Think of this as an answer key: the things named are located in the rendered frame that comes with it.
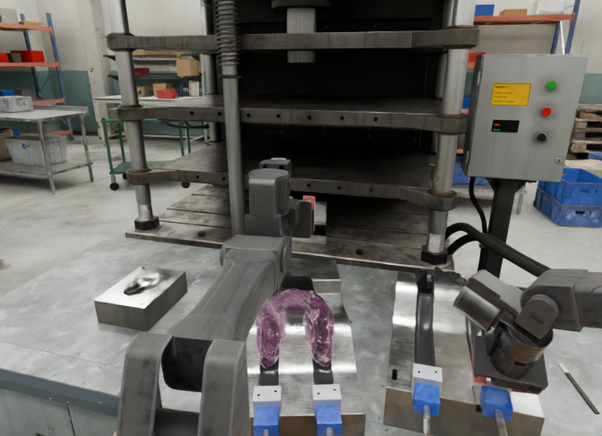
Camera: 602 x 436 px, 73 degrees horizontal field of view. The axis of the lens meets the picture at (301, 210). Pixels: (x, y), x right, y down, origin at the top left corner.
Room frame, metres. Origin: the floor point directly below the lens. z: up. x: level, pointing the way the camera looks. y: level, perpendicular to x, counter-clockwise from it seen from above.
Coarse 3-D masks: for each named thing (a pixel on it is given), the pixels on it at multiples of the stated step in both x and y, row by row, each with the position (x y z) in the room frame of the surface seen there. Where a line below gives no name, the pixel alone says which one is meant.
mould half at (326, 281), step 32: (320, 288) 0.94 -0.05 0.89; (288, 320) 0.79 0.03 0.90; (256, 352) 0.71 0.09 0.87; (288, 352) 0.71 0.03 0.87; (352, 352) 0.71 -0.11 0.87; (256, 384) 0.63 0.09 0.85; (288, 384) 0.63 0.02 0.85; (352, 384) 0.63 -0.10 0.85; (288, 416) 0.56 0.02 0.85; (352, 416) 0.56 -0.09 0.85
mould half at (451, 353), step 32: (416, 288) 0.87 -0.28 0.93; (448, 288) 0.86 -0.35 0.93; (448, 320) 0.79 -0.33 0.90; (448, 352) 0.69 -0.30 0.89; (448, 384) 0.60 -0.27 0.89; (384, 416) 0.59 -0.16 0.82; (416, 416) 0.57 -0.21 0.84; (448, 416) 0.56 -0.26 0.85; (480, 416) 0.55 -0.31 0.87; (512, 416) 0.53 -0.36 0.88; (544, 416) 0.52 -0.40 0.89
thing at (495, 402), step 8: (488, 384) 0.55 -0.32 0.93; (480, 392) 0.55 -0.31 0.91; (488, 392) 0.54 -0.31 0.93; (496, 392) 0.54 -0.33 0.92; (504, 392) 0.54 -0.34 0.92; (480, 400) 0.54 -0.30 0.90; (488, 400) 0.52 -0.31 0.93; (496, 400) 0.52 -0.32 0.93; (504, 400) 0.52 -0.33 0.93; (488, 408) 0.52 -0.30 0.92; (496, 408) 0.51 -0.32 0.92; (504, 408) 0.51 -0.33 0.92; (512, 408) 0.51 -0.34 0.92; (488, 416) 0.51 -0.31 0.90; (496, 416) 0.50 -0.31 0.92; (504, 416) 0.51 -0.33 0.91; (504, 424) 0.48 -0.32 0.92; (504, 432) 0.47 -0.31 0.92
